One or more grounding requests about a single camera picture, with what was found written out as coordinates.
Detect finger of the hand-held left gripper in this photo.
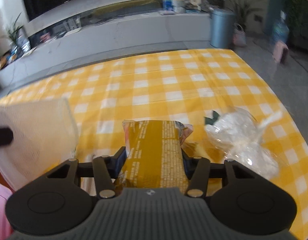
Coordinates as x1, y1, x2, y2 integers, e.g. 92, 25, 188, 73
0, 127, 14, 148

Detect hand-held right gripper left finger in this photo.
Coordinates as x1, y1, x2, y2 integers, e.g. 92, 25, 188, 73
45, 146, 127, 198

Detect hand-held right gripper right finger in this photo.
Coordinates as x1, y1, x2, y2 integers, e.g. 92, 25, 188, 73
180, 155, 261, 197

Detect yellow snack packet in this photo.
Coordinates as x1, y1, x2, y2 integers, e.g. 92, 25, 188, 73
114, 120, 194, 195

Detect clear plastic bag white contents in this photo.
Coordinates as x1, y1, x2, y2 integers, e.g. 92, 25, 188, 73
203, 106, 284, 180

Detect blue snack bags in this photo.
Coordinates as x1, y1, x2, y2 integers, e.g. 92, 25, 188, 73
6, 49, 19, 63

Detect yellow checked tablecloth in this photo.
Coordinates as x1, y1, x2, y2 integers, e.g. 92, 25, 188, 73
0, 48, 307, 240

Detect green plant in glass vase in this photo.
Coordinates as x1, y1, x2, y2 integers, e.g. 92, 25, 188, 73
1, 12, 27, 50

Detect white marble tv console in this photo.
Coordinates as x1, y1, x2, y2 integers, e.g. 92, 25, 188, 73
0, 12, 212, 88

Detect pink woven basket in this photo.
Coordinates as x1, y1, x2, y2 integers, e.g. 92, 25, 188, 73
233, 23, 247, 47

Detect blue-grey trash can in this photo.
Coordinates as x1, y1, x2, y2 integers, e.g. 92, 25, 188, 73
209, 8, 236, 49

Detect long-leaf potted plant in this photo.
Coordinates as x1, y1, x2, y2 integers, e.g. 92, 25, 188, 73
218, 0, 259, 30

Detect bushy green potted plant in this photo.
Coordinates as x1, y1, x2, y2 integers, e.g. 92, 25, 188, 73
281, 0, 308, 38

